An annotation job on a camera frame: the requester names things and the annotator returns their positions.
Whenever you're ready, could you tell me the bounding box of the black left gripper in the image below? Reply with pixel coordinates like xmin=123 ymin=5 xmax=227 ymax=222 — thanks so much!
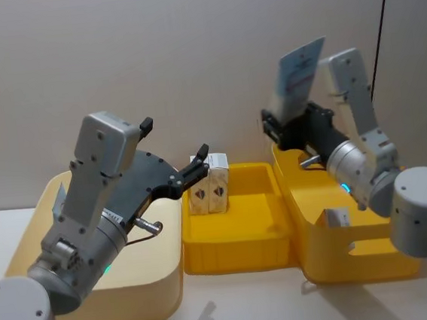
xmin=97 ymin=111 xmax=217 ymax=232

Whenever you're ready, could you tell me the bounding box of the right gripper silver plug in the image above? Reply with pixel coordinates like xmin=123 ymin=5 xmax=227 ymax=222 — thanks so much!
xmin=299 ymin=154 xmax=324 ymax=168

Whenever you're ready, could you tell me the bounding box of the pale yellow plastic bin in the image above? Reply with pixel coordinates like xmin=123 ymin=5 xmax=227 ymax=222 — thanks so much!
xmin=0 ymin=159 xmax=194 ymax=320

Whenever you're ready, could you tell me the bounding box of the blue and white carton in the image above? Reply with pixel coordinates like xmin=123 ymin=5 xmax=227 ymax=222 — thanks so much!
xmin=267 ymin=35 xmax=334 ymax=125

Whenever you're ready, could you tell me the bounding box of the shallow yellow plastic tray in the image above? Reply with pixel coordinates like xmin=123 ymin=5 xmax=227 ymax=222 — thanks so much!
xmin=174 ymin=158 xmax=297 ymax=279

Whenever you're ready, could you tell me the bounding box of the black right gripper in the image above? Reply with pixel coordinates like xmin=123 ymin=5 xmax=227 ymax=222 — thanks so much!
xmin=260 ymin=98 xmax=351 ymax=164

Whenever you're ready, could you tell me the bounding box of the tall yellow plastic bin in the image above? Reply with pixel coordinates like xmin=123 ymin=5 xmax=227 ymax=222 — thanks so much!
xmin=270 ymin=127 xmax=425 ymax=291

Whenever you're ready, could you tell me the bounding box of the grey blue flat carton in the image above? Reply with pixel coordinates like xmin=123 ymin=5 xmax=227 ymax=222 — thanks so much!
xmin=48 ymin=182 xmax=72 ymax=223

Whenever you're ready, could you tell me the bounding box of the left gripper cable with plug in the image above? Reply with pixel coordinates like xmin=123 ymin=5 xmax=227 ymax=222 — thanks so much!
xmin=121 ymin=215 xmax=166 ymax=248

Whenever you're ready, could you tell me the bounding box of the thin black wall cable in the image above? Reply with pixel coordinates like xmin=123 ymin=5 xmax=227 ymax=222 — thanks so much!
xmin=358 ymin=0 xmax=405 ymax=105

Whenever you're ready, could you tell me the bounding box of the white and tan carton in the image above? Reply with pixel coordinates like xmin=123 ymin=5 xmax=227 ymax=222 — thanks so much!
xmin=185 ymin=152 xmax=216 ymax=217
xmin=203 ymin=152 xmax=235 ymax=215

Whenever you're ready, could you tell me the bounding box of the small white carton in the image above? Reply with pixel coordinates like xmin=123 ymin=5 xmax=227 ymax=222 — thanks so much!
xmin=323 ymin=206 xmax=354 ymax=230

